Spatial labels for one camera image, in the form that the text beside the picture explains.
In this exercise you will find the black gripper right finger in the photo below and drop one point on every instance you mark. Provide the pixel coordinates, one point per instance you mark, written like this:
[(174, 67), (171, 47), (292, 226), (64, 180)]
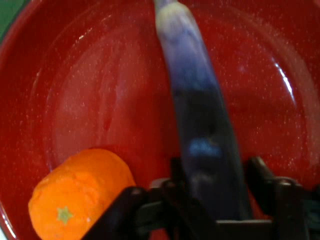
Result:
[(287, 210)]

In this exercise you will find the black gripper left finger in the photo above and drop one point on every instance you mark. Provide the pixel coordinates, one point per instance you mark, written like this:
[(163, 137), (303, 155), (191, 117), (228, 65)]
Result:
[(150, 215)]

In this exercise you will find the orange toy tangerine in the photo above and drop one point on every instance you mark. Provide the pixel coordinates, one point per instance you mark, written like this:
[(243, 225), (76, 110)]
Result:
[(80, 190)]

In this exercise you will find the purple toy eggplant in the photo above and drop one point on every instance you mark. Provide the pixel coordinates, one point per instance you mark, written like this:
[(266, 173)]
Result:
[(200, 112)]

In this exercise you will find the red round plate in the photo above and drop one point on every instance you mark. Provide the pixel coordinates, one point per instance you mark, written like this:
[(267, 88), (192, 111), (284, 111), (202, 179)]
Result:
[(100, 87)]

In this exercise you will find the green round plate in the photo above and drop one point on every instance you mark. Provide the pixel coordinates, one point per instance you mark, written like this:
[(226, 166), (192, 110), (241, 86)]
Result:
[(8, 15)]

